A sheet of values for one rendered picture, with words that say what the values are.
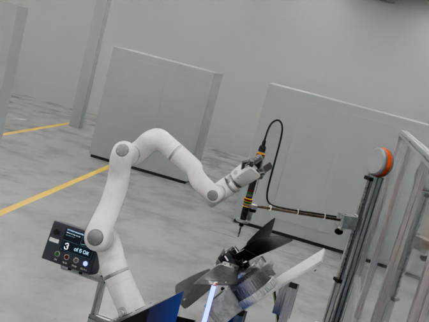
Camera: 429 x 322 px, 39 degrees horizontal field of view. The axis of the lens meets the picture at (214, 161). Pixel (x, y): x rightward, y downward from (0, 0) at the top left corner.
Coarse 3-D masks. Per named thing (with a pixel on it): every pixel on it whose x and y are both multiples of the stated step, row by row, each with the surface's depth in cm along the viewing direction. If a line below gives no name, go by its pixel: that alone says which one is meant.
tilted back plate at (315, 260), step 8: (312, 256) 331; (320, 256) 317; (304, 264) 324; (312, 264) 310; (288, 272) 332; (296, 272) 318; (304, 272) 310; (280, 280) 324; (288, 280) 312; (264, 296) 316
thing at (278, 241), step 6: (258, 240) 307; (264, 240) 308; (270, 240) 309; (276, 240) 310; (282, 240) 311; (288, 240) 313; (246, 246) 315; (252, 246) 315; (258, 246) 315; (264, 246) 315; (270, 246) 316; (276, 246) 316; (252, 252) 321; (258, 252) 321; (264, 252) 321
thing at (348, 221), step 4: (340, 212) 337; (340, 216) 335; (344, 216) 332; (348, 216) 332; (352, 216) 336; (356, 216) 337; (336, 220) 337; (340, 220) 334; (344, 220) 332; (348, 220) 333; (352, 220) 334; (356, 220) 335; (336, 224) 337; (340, 224) 334; (344, 224) 332; (348, 224) 333; (352, 224) 334; (356, 224) 335; (344, 228) 333; (348, 228) 334; (352, 228) 335
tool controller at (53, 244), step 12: (60, 228) 294; (72, 228) 293; (48, 240) 294; (60, 240) 293; (72, 240) 292; (48, 252) 294; (60, 252) 292; (72, 252) 291; (84, 252) 290; (72, 264) 291; (96, 264) 294
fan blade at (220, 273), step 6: (210, 270) 310; (216, 270) 309; (222, 270) 309; (228, 270) 310; (234, 270) 313; (204, 276) 304; (210, 276) 303; (216, 276) 303; (222, 276) 303; (228, 276) 304; (234, 276) 305; (198, 282) 299; (204, 282) 297; (210, 282) 296; (222, 282) 295; (228, 282) 295; (234, 282) 296
